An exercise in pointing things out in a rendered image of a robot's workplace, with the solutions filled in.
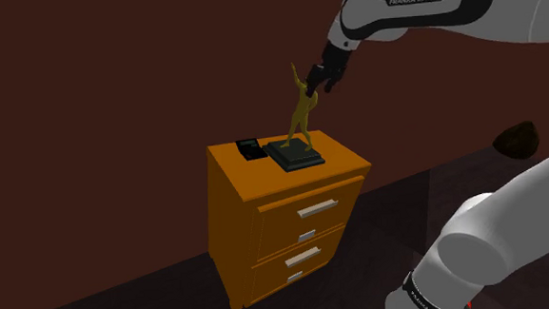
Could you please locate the dark brown round object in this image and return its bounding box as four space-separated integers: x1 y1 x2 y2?
490 119 542 162

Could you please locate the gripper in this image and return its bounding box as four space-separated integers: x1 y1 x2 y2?
302 39 355 99

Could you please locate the orange chest of drawers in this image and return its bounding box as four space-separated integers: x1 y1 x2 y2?
202 126 380 309

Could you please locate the black calculator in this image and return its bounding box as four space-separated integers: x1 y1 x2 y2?
235 137 269 163

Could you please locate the golden figure on dark base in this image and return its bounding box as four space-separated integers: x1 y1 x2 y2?
258 60 326 174

